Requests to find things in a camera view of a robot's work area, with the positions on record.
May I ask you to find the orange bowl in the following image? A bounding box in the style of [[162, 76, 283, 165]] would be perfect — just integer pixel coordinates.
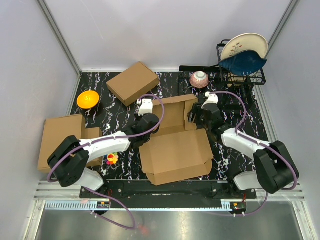
[[76, 90, 100, 110]]

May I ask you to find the beige cup in rack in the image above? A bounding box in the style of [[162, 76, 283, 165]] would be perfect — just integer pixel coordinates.
[[227, 76, 245, 88]]

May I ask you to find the large cardboard box left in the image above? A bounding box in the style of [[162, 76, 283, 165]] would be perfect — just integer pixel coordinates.
[[37, 114, 85, 174]]

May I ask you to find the rainbow flower toy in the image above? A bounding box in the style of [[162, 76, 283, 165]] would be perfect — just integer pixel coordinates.
[[106, 152, 119, 165]]

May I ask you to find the pink patterned bowl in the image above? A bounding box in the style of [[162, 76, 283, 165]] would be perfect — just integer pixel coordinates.
[[190, 71, 209, 89]]

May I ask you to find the cream floral plate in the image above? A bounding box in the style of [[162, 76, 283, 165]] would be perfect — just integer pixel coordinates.
[[220, 33, 269, 60]]

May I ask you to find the closed cardboard box back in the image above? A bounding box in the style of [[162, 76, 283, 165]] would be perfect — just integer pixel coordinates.
[[107, 62, 160, 107]]

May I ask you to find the blue leaf plate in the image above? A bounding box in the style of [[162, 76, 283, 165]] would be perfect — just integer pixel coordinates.
[[218, 50, 267, 76]]

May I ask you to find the small cardboard box left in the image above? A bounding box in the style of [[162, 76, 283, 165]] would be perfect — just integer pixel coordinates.
[[81, 127, 103, 168]]

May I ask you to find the black wire dish rack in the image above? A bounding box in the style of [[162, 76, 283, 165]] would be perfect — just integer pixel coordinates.
[[178, 39, 267, 111]]

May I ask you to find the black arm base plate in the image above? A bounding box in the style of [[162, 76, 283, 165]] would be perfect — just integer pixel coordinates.
[[97, 180, 257, 200]]

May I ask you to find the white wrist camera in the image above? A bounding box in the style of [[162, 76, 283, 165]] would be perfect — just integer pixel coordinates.
[[136, 98, 153, 116], [201, 91, 219, 109]]

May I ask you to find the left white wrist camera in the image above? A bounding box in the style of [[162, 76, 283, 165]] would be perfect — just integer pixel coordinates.
[[136, 98, 153, 116]]

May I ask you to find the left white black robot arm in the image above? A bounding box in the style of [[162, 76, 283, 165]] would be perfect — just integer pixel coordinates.
[[47, 113, 163, 198]]

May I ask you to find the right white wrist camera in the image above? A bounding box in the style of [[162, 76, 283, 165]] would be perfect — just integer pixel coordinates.
[[201, 91, 219, 109]]

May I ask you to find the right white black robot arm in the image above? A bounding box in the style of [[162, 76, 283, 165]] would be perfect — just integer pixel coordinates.
[[187, 103, 300, 199]]

